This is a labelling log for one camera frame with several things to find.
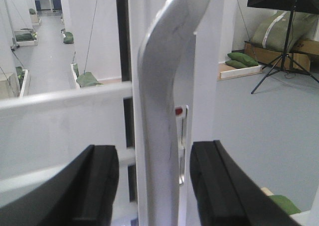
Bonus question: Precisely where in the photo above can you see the large olive green bag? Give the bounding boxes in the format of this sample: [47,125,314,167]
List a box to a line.
[251,11,318,52]

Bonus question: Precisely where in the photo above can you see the silver door handle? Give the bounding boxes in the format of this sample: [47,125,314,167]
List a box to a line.
[138,0,210,226]

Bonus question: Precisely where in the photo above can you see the green sandbags on platform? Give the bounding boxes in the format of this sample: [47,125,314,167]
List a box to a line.
[225,52,259,69]

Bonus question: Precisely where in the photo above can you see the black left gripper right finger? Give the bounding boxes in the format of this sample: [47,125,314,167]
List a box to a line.
[190,140,298,226]

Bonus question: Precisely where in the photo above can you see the brown cardboard box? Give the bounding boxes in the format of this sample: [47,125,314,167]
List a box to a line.
[244,39,319,71]

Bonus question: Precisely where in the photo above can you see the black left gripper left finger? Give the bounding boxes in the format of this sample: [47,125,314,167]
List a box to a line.
[0,145,119,226]

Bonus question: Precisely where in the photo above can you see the black tripod light stand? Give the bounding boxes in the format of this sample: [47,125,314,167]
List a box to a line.
[251,0,319,94]

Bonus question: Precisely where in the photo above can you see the white framed sliding glass door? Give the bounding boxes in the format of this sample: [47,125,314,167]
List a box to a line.
[0,0,226,226]

